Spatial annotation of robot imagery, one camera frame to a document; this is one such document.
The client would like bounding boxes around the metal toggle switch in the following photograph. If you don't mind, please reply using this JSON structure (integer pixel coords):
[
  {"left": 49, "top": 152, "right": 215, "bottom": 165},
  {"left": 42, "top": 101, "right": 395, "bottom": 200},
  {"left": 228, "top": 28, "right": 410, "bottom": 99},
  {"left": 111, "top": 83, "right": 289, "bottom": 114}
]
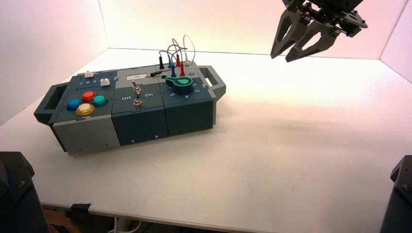
[{"left": 131, "top": 81, "right": 144, "bottom": 107}]

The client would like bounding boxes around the green arcade button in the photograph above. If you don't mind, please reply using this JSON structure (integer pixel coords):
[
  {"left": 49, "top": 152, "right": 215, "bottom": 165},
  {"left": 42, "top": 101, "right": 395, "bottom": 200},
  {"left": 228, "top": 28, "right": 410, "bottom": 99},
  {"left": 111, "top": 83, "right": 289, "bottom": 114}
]
[{"left": 92, "top": 95, "right": 109, "bottom": 108}]

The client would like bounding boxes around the green rotary knob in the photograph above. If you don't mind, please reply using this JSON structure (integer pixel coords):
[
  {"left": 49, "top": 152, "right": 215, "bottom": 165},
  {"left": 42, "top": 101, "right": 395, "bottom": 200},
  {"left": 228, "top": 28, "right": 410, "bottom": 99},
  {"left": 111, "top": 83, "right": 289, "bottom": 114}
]
[{"left": 165, "top": 76, "right": 194, "bottom": 95}]

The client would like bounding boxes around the red arcade button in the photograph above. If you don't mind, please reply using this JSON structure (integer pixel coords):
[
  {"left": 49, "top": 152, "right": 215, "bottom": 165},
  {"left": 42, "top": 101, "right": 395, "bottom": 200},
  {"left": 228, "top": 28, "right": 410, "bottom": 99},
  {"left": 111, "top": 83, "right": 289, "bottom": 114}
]
[{"left": 81, "top": 91, "right": 97, "bottom": 103}]

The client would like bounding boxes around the grey and blue control box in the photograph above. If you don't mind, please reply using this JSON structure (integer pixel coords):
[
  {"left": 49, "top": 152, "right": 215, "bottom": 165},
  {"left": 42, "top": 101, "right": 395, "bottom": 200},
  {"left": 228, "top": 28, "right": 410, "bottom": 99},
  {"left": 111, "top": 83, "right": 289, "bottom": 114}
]
[{"left": 34, "top": 65, "right": 226, "bottom": 155}]

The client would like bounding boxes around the red banana plug cable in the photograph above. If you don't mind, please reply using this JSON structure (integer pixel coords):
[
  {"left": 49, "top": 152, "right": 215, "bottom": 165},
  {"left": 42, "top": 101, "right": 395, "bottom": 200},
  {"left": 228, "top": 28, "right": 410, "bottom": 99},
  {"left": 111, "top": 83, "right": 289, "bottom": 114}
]
[{"left": 171, "top": 38, "right": 187, "bottom": 78}]

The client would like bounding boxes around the blue arcade button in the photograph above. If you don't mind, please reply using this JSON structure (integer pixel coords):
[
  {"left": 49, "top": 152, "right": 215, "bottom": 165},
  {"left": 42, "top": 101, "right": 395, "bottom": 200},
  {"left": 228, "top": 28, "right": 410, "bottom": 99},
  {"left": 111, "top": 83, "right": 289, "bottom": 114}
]
[{"left": 66, "top": 98, "right": 83, "bottom": 112}]

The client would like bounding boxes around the black banana plug cable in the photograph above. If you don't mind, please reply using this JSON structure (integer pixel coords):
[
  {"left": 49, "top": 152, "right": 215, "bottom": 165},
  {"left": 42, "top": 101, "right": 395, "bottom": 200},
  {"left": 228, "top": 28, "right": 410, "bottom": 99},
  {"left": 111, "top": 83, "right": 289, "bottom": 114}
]
[{"left": 148, "top": 50, "right": 177, "bottom": 78}]

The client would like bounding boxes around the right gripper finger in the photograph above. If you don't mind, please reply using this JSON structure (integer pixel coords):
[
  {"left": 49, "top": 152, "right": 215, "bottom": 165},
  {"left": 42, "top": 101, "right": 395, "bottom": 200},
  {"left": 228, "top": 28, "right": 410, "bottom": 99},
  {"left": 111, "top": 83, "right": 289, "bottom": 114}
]
[
  {"left": 285, "top": 21, "right": 341, "bottom": 63},
  {"left": 270, "top": 9, "right": 312, "bottom": 60}
]

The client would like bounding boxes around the white banana plug cable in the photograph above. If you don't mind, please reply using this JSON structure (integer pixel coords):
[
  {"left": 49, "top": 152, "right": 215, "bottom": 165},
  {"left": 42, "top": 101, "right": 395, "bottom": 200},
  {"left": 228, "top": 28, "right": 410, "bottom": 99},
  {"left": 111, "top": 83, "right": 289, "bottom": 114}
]
[{"left": 182, "top": 34, "right": 197, "bottom": 76}]

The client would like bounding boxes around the yellow arcade button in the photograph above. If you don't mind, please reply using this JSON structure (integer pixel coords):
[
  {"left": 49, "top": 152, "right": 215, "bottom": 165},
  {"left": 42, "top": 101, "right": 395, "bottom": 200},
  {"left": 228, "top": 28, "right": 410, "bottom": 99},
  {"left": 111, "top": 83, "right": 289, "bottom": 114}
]
[{"left": 76, "top": 102, "right": 96, "bottom": 117}]

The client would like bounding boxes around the blue banana plug cable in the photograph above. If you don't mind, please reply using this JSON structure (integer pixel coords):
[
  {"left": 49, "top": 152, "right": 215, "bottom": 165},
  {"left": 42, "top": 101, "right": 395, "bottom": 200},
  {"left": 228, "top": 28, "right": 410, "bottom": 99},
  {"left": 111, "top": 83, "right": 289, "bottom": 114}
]
[{"left": 166, "top": 44, "right": 189, "bottom": 79}]

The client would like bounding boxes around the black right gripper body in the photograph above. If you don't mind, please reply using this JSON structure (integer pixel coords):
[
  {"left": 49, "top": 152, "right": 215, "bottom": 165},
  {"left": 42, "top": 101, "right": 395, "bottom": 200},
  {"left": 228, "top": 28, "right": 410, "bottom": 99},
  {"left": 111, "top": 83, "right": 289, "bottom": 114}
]
[{"left": 282, "top": 0, "right": 369, "bottom": 38}]

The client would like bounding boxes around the black tape piece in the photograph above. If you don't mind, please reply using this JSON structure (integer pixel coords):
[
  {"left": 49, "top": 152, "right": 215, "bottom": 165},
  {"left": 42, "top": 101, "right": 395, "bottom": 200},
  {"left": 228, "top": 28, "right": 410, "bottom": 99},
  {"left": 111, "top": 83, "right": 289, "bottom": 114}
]
[{"left": 65, "top": 202, "right": 92, "bottom": 220}]

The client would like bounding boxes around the white cable under table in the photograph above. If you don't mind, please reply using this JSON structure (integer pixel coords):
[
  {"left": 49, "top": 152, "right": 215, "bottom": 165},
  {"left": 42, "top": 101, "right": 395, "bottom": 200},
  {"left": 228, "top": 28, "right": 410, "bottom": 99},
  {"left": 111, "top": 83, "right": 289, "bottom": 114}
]
[{"left": 107, "top": 218, "right": 143, "bottom": 233}]

